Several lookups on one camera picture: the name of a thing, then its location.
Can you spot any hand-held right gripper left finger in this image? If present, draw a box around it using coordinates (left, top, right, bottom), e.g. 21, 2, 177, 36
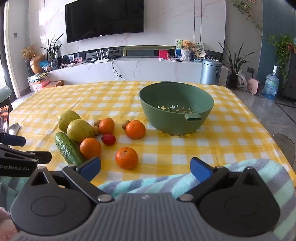
30, 157, 115, 205

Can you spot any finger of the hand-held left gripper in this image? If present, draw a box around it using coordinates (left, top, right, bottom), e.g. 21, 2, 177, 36
0, 145, 53, 165
0, 132, 26, 147

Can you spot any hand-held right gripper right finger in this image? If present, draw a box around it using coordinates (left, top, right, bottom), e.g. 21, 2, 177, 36
177, 157, 261, 205

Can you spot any orange mandarin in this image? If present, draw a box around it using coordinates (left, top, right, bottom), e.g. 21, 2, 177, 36
80, 137, 102, 160
99, 118, 115, 135
125, 120, 146, 140
115, 147, 139, 170

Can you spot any green cucumber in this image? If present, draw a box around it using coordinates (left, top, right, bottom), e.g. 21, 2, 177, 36
55, 132, 87, 166

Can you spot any small red fruit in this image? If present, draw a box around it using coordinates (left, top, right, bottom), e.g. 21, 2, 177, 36
101, 134, 116, 146

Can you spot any yellow green mango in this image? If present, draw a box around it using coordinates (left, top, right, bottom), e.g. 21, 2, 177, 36
67, 119, 95, 144

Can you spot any orange tinted mango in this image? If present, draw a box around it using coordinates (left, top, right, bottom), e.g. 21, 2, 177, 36
57, 110, 81, 134

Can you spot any green colander bowl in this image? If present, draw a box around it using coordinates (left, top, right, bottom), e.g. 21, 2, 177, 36
139, 81, 214, 136

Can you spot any smartphone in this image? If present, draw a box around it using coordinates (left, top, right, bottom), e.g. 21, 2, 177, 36
0, 104, 11, 134

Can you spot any light green cushion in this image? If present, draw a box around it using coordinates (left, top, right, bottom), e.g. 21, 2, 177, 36
0, 85, 12, 104

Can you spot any teal striped blanket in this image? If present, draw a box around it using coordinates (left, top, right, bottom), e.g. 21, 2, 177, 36
0, 159, 296, 241

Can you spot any pink fuzzy cloth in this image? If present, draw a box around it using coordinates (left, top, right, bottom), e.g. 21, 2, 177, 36
0, 206, 17, 241

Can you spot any red cardboard box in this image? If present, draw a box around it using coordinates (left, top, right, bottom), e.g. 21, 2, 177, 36
30, 80, 50, 92

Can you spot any golden gourd vase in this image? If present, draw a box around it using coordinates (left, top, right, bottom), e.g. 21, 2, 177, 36
30, 55, 46, 74

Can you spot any blue snack bag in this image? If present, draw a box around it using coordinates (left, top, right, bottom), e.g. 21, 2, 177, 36
39, 60, 52, 71

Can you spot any clear plastic chair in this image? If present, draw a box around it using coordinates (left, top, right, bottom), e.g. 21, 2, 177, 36
273, 133, 296, 170

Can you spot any dried flower bunch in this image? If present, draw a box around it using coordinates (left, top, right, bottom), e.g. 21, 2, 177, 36
21, 45, 38, 60

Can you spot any white plastic bag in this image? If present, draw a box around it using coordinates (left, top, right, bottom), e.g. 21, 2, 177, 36
236, 70, 248, 91

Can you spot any leafy plant in glass vase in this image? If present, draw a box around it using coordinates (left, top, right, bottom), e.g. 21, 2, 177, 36
42, 34, 64, 69

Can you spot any grey metal trash can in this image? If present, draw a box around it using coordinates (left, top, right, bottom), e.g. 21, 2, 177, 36
200, 59, 223, 86

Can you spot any pink fan heater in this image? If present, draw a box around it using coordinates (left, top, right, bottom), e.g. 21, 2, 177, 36
247, 78, 261, 95

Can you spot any white wifi router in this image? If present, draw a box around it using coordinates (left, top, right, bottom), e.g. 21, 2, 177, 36
93, 49, 110, 64

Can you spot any long leaf potted plant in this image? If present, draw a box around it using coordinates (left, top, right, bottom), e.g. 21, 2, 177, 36
218, 43, 249, 90

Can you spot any blue water jug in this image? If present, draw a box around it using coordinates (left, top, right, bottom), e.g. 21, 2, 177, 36
262, 65, 280, 100

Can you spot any white marble tv console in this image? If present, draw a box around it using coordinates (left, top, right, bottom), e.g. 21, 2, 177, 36
47, 57, 210, 85

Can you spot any small landscape painting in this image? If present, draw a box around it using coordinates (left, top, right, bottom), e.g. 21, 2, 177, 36
175, 39, 185, 58

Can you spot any printed round hand fan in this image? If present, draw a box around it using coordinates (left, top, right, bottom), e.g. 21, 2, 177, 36
191, 42, 205, 53

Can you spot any brown teddy bear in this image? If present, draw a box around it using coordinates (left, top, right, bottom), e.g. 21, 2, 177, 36
181, 40, 194, 52

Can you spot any dark grey cabinet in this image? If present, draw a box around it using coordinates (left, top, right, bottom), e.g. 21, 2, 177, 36
281, 49, 296, 100

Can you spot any green pothos plant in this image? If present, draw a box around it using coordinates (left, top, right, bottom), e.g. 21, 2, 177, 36
268, 34, 295, 80

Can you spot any hanging vine plant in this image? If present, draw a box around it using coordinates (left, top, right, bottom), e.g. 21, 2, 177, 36
231, 0, 264, 39

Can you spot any black hanging cable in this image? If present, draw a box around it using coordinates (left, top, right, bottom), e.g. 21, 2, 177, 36
111, 59, 127, 82

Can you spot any black wall television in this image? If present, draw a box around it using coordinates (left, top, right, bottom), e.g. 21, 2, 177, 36
65, 0, 145, 43

